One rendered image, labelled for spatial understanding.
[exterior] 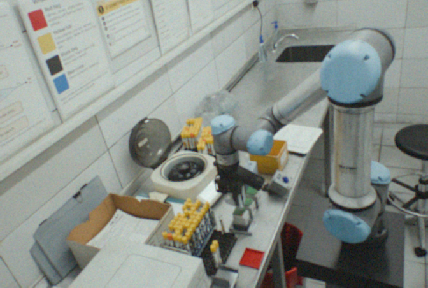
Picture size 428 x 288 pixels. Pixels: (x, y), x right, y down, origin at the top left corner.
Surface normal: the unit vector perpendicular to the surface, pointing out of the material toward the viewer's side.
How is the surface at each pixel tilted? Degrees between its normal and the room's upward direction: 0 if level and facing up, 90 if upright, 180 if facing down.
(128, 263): 0
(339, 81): 82
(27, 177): 90
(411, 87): 90
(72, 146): 90
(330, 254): 4
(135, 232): 2
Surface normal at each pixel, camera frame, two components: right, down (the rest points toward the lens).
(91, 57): 0.90, 0.11
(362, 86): -0.59, 0.36
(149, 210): -0.36, 0.52
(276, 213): -0.16, -0.86
